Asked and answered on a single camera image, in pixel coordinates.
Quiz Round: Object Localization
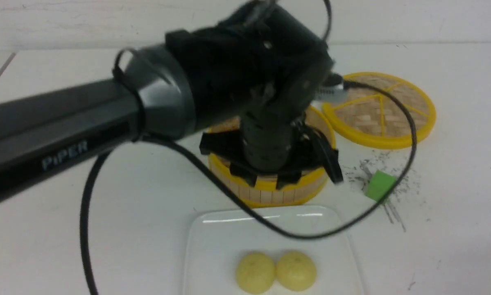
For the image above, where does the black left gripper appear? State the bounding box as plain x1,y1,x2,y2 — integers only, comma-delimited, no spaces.
199,106,344,189

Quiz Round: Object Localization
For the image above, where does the yellow steamed bun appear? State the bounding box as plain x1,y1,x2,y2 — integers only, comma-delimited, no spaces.
276,251,318,292

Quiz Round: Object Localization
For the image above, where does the yellowish steamed bun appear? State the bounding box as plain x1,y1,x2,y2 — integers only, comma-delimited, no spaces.
235,252,276,295

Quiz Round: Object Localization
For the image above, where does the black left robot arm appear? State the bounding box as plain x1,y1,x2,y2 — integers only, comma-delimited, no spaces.
0,0,335,203

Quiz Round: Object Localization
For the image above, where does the white square plate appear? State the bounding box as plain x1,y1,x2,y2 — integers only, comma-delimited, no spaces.
182,210,365,295

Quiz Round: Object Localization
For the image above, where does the bamboo steamer lid yellow rim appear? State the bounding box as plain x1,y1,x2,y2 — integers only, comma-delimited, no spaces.
322,72,437,150

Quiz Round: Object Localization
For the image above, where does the green cube block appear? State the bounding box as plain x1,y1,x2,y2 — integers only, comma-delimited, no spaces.
365,170,396,202

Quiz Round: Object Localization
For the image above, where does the bamboo steamer basket yellow rim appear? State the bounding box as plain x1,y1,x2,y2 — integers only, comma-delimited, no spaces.
208,106,336,209

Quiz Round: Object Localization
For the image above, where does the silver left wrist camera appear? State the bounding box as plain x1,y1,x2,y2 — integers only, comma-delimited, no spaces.
314,73,348,104

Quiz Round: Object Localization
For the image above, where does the black camera cable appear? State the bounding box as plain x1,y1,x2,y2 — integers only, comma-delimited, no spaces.
80,0,418,295

